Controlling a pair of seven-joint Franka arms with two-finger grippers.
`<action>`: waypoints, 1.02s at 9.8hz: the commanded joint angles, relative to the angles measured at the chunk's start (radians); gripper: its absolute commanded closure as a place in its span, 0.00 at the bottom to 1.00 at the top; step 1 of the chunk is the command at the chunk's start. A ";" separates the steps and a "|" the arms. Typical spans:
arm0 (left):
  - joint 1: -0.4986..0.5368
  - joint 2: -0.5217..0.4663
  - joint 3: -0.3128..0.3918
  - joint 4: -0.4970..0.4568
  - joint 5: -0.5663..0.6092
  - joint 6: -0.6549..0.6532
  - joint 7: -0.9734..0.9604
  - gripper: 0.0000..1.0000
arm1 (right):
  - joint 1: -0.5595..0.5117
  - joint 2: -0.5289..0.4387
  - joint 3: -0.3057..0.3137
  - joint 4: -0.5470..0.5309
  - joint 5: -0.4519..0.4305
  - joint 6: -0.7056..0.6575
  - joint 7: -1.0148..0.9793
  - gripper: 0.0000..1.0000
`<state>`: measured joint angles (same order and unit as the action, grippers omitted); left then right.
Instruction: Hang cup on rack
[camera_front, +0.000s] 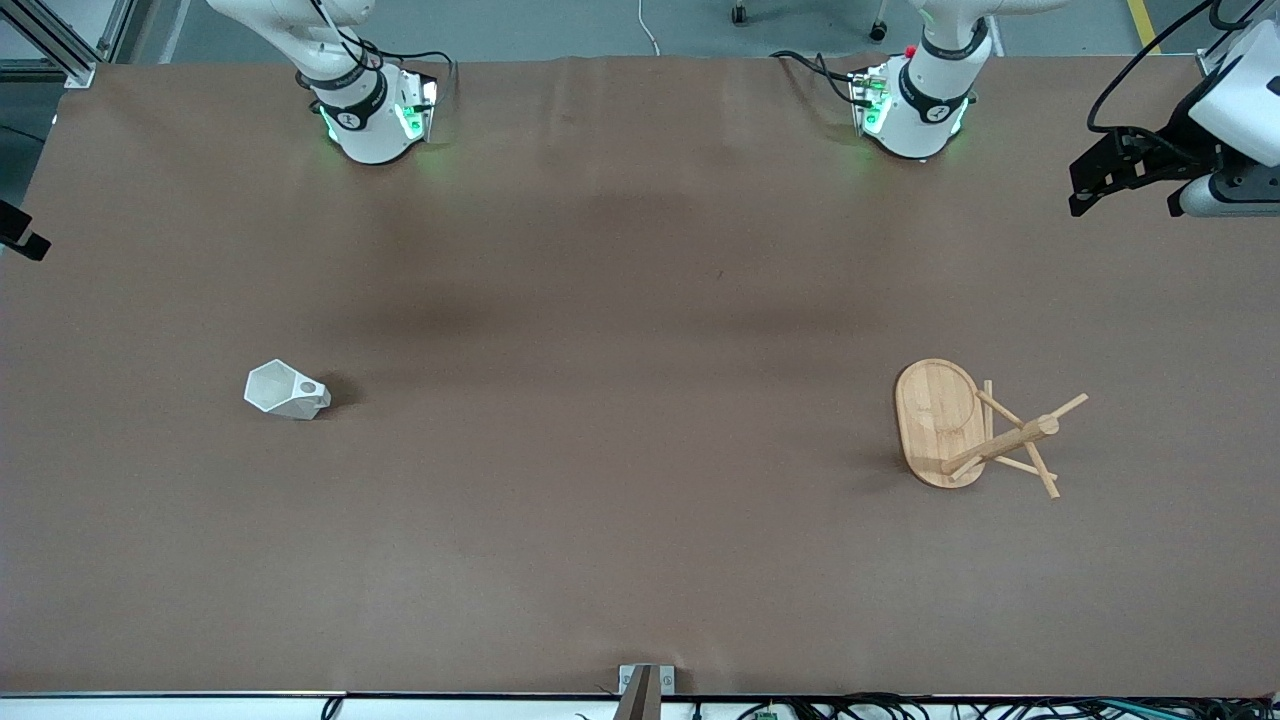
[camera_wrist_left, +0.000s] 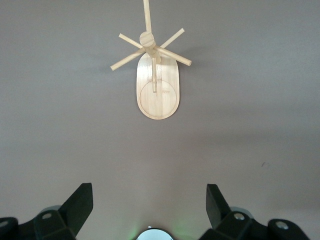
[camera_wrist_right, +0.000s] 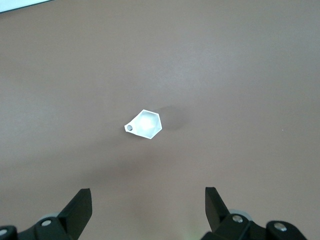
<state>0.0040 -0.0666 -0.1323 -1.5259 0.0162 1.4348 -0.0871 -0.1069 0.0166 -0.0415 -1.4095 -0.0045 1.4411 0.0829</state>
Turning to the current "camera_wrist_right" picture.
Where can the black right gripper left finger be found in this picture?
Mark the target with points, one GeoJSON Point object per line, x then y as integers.
{"type": "Point", "coordinates": [75, 220]}

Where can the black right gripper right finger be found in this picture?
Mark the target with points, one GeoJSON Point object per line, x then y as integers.
{"type": "Point", "coordinates": [220, 222]}

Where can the white faceted cup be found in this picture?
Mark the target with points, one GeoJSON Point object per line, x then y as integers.
{"type": "Point", "coordinates": [147, 123]}

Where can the brown table cover sheet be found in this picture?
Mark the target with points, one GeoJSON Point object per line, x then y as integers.
{"type": "Point", "coordinates": [75, 75]}

